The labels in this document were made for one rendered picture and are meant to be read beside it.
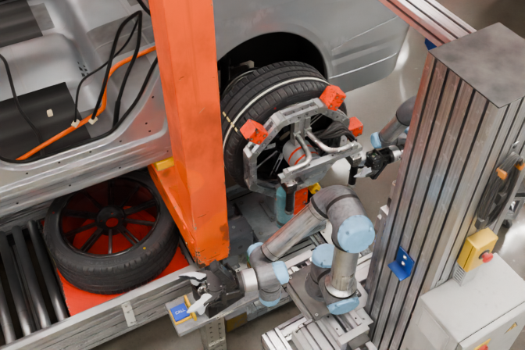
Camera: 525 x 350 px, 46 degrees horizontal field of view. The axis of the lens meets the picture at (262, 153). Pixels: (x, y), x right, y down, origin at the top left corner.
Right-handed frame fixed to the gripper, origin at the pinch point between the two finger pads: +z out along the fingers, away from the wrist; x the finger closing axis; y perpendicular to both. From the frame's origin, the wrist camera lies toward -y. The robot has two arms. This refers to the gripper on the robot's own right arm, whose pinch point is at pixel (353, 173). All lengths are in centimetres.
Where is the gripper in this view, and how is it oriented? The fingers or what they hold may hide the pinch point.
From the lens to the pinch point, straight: 288.9
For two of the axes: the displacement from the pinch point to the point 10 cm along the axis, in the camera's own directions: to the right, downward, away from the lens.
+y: 0.0, -6.8, -7.3
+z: -8.8, 3.4, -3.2
